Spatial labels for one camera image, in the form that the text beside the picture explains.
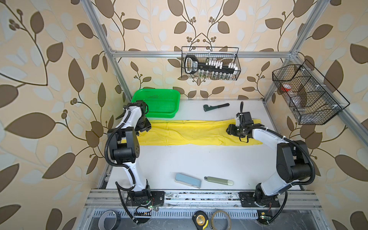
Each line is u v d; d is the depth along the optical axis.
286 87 0.81
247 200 0.74
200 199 0.76
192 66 0.86
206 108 1.15
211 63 0.83
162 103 1.20
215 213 0.71
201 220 0.67
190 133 0.99
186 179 0.77
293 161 0.46
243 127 0.75
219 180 0.80
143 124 0.80
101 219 0.67
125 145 0.51
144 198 0.69
